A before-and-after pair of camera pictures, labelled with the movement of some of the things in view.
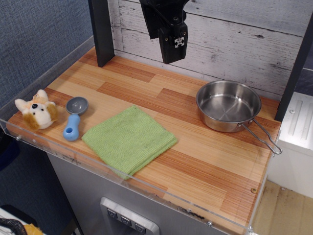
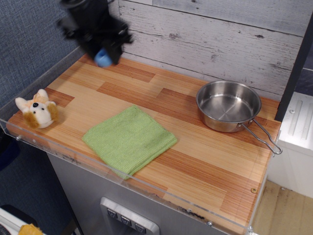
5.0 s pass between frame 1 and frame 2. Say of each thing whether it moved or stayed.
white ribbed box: stayed
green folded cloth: stayed
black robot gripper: moved
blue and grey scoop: moved
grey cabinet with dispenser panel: stayed
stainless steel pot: stayed
